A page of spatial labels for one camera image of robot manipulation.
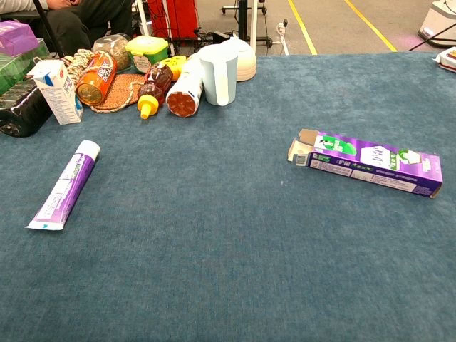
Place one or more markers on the purple and white carton box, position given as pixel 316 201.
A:
pixel 374 160

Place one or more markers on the purple white toothpaste tube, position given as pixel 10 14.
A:
pixel 67 181

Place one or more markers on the clear box of green packets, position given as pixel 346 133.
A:
pixel 14 67

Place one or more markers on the small purple box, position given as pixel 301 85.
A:
pixel 16 37

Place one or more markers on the blue table cloth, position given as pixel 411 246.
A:
pixel 213 249

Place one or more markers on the white tea drink bottle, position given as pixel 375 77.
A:
pixel 185 89

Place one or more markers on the beige bowl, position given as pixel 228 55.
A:
pixel 246 60

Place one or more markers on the brown bottle yellow cap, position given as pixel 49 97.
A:
pixel 156 80

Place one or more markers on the round woven coaster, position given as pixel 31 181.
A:
pixel 123 90

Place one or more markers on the black foot pedal board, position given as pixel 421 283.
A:
pixel 221 36

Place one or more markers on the green container yellow lid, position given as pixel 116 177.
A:
pixel 146 50

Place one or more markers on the white power strip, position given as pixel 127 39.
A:
pixel 281 28

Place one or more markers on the orange drink can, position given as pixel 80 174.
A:
pixel 98 76

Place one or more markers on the red cabinet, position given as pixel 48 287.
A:
pixel 174 18

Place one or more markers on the black wheeled stand base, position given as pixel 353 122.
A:
pixel 228 8

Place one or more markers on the glass jar of grains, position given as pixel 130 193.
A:
pixel 117 48

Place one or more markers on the white slanted stand leg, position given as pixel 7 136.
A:
pixel 142 16

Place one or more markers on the white blue milk carton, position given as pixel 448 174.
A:
pixel 60 96

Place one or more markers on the seated person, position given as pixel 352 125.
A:
pixel 82 21

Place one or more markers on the dark sauce bottle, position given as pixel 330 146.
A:
pixel 21 110

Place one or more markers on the white wrapped snack pack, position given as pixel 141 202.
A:
pixel 449 58

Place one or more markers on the white machine housing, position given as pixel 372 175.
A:
pixel 438 21

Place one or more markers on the white upright post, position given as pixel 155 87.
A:
pixel 254 25

